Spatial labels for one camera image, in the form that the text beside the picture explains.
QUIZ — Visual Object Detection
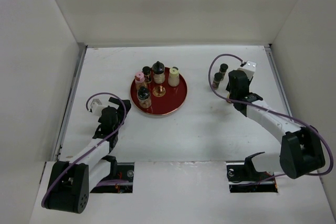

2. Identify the pink cap spice jar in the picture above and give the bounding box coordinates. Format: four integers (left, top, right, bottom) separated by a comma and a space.
134, 72, 148, 91

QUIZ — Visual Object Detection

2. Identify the black cap brown spice jar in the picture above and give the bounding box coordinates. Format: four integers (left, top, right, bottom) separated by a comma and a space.
142, 66, 152, 84

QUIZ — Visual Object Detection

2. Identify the black cap pepper grinder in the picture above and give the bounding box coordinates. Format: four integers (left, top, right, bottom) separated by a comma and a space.
152, 61, 165, 84

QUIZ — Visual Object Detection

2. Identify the cream cap salt shaker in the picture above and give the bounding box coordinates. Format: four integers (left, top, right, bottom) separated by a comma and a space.
168, 67, 180, 87

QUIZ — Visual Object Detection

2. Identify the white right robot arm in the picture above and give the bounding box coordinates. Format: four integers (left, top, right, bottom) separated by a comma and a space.
228, 70, 326, 179

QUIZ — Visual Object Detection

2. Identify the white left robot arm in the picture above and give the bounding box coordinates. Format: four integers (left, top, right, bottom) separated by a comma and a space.
41, 95, 134, 214

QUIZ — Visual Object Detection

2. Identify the black cap dark spice jar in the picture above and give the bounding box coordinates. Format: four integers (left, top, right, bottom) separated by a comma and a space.
212, 72, 223, 90

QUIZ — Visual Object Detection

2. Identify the black cap spice jar back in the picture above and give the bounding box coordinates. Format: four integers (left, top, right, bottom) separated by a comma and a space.
219, 63, 228, 81

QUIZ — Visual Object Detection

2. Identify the red round lacquer tray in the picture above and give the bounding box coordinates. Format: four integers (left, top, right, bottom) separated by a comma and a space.
130, 67, 187, 115

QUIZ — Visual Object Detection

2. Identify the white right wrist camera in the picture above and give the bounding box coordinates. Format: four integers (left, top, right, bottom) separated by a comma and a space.
239, 61, 257, 79

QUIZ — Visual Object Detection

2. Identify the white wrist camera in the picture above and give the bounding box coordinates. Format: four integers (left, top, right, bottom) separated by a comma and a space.
239, 61, 257, 79
89, 99, 104, 116

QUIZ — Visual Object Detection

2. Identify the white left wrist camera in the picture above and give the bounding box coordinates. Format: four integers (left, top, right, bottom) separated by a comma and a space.
89, 99, 104, 116

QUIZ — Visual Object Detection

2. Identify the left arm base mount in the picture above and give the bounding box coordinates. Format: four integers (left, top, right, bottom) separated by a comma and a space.
91, 163, 135, 194

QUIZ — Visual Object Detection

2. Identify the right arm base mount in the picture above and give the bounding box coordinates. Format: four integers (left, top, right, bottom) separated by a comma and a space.
226, 161, 278, 193

